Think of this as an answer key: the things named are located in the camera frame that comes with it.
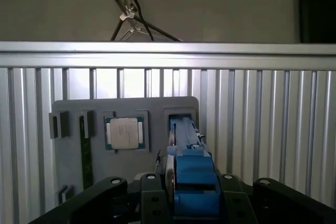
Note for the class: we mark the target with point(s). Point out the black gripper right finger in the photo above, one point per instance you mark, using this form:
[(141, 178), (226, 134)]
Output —
[(236, 200)]

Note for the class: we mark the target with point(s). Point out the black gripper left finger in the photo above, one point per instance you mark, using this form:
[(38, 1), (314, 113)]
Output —
[(149, 200)]

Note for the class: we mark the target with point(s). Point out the hard disk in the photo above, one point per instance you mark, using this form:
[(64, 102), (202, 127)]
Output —
[(195, 171)]

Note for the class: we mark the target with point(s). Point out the silver CPU chip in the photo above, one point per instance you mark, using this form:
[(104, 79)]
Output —
[(124, 133)]

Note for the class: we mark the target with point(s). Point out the green RAM stick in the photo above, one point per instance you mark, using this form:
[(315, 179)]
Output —
[(88, 155)]

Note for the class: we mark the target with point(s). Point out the grey parts rack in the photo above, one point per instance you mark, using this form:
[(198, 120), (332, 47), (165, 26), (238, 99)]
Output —
[(78, 108)]

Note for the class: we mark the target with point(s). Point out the black tripod with silver clamps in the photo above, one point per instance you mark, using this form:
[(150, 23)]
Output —
[(115, 32)]

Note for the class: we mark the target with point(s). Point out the black upright post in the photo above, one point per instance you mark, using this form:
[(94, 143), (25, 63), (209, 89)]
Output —
[(317, 6)]

